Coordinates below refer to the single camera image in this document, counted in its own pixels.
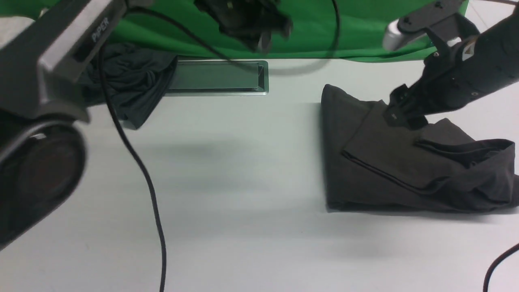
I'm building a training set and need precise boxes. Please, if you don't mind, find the black right camera cable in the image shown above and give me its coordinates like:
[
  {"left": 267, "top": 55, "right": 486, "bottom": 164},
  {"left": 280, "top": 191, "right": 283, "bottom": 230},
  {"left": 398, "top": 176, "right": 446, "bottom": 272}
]
[{"left": 483, "top": 243, "right": 519, "bottom": 292}]

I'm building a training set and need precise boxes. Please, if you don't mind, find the black left camera cable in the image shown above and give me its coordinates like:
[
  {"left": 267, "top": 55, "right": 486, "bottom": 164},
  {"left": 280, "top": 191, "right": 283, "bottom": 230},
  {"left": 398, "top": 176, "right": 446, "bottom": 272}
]
[{"left": 97, "top": 0, "right": 341, "bottom": 292}]

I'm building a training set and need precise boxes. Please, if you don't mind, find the dark teal crumpled garment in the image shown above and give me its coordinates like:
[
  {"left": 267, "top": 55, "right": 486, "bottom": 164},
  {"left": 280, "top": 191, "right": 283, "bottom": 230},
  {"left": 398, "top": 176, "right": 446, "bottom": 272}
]
[{"left": 103, "top": 43, "right": 178, "bottom": 130}]

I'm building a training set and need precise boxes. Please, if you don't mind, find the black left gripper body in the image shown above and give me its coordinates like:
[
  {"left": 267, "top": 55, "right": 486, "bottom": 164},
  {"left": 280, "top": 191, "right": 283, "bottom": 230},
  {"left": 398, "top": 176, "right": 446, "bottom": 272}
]
[{"left": 193, "top": 0, "right": 293, "bottom": 53}]

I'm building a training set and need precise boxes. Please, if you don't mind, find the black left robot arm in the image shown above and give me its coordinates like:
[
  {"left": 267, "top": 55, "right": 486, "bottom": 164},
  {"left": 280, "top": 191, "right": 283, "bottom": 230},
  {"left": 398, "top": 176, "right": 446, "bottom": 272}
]
[{"left": 0, "top": 0, "right": 154, "bottom": 249}]

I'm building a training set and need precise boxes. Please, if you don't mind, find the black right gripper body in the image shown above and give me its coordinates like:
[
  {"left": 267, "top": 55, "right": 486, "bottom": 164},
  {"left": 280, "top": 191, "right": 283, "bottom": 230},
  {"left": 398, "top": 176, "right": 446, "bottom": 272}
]
[{"left": 384, "top": 49, "right": 518, "bottom": 129}]

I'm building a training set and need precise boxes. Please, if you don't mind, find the green backdrop cloth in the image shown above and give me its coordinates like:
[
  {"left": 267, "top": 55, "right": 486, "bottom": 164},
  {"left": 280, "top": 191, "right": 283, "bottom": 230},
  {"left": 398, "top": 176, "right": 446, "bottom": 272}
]
[{"left": 112, "top": 0, "right": 435, "bottom": 62}]

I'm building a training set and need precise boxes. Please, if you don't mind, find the dark gray long-sleeved shirt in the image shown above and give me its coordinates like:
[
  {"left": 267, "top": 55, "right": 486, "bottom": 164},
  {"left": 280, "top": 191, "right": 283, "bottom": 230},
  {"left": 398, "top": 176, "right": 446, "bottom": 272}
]
[{"left": 320, "top": 84, "right": 518, "bottom": 213}]

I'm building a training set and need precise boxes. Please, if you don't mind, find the silver table cable hatch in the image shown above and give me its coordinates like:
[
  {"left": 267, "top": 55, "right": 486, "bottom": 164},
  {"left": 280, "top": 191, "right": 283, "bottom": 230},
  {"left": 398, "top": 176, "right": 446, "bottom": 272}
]
[{"left": 165, "top": 60, "right": 269, "bottom": 97}]

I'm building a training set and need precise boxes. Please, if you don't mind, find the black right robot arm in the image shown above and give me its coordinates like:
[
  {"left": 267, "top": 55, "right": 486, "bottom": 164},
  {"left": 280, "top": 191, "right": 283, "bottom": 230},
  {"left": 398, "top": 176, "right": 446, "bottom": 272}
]
[{"left": 382, "top": 5, "right": 519, "bottom": 129}]

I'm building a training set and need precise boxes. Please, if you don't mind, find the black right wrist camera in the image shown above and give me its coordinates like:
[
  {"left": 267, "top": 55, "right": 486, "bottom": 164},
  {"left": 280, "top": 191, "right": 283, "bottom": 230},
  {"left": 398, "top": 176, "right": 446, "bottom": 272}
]
[{"left": 382, "top": 0, "right": 480, "bottom": 54}]

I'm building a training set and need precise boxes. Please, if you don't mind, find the black camera cable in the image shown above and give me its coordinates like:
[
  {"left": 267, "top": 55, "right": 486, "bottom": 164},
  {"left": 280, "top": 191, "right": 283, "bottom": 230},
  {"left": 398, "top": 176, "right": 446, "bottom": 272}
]
[
  {"left": 483, "top": 243, "right": 519, "bottom": 292},
  {"left": 97, "top": 0, "right": 341, "bottom": 292}
]

